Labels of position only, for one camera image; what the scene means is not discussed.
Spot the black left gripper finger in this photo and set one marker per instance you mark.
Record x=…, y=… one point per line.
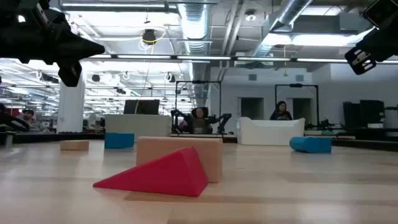
x=81, y=46
x=70, y=73

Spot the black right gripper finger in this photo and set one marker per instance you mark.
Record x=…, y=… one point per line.
x=359, y=62

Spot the small tan wooden block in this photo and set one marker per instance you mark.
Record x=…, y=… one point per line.
x=74, y=145

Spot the small blue wooden cube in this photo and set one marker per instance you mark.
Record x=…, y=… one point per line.
x=119, y=140

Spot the blue blocks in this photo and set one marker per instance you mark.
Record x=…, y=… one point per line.
x=311, y=144

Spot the red triangular wooden block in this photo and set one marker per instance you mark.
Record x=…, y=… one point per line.
x=168, y=174

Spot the long tan wooden block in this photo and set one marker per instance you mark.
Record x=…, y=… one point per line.
x=205, y=152

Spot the black background robot arm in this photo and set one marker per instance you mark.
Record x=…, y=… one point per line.
x=178, y=119
x=224, y=121

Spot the white building pillar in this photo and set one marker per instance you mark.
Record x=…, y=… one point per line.
x=71, y=112

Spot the dark storage cabinets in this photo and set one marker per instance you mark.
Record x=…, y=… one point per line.
x=363, y=112

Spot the person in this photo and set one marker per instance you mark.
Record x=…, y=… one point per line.
x=200, y=121
x=280, y=112
x=29, y=121

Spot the black computer monitor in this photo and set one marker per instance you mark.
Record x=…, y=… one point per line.
x=141, y=107

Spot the light grey plastic bin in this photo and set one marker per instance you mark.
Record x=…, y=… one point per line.
x=146, y=124

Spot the white plastic bin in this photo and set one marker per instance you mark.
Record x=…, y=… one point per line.
x=270, y=132

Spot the long ceiling light strip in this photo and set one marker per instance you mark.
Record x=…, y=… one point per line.
x=202, y=57

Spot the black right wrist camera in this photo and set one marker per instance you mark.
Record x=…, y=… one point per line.
x=382, y=12

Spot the black robot station frame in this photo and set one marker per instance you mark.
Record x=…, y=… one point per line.
x=317, y=102
x=176, y=99

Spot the silver ventilation duct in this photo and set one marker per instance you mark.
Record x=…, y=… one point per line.
x=286, y=15
x=195, y=25

